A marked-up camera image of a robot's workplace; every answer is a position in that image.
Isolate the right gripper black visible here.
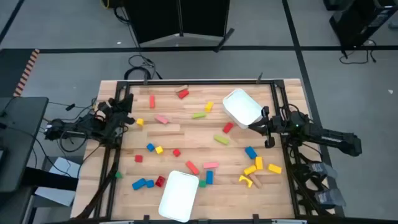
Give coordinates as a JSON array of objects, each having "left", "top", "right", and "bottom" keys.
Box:
[{"left": 248, "top": 105, "right": 282, "bottom": 149}]

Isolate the yellow round block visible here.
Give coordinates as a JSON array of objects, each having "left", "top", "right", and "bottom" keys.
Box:
[{"left": 238, "top": 175, "right": 254, "bottom": 189}]

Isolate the long blue block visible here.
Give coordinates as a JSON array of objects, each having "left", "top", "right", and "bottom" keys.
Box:
[{"left": 131, "top": 177, "right": 147, "bottom": 191}]

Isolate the white plastic storage bin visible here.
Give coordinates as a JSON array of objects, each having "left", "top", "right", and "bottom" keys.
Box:
[
  {"left": 157, "top": 170, "right": 200, "bottom": 223},
  {"left": 221, "top": 88, "right": 264, "bottom": 130}
]

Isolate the grey power supply brick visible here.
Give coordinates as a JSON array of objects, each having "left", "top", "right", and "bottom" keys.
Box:
[
  {"left": 307, "top": 161, "right": 339, "bottom": 180},
  {"left": 313, "top": 187, "right": 346, "bottom": 208}
]

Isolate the small red yellow block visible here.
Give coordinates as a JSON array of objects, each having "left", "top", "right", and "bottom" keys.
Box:
[{"left": 185, "top": 160, "right": 200, "bottom": 175}]

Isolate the white flat board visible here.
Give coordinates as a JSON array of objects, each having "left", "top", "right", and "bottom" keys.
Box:
[{"left": 34, "top": 157, "right": 82, "bottom": 207}]

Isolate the black folding partition screen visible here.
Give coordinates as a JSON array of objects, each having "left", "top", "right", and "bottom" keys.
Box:
[{"left": 123, "top": 0, "right": 236, "bottom": 53}]

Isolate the orange striped hazard strip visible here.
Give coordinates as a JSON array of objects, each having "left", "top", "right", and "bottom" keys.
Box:
[{"left": 13, "top": 48, "right": 41, "bottom": 97}]

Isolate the black side desk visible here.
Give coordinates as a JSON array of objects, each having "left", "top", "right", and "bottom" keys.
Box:
[{"left": 0, "top": 96, "right": 50, "bottom": 194}]

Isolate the black computer tower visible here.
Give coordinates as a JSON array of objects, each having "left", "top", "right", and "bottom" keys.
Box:
[{"left": 328, "top": 0, "right": 398, "bottom": 49}]

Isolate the black coiled floor cable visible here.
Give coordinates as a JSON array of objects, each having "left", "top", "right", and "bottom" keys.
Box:
[{"left": 123, "top": 54, "right": 163, "bottom": 80}]

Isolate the thin black floor cable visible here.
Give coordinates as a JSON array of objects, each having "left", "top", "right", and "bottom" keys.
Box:
[{"left": 338, "top": 39, "right": 377, "bottom": 65}]

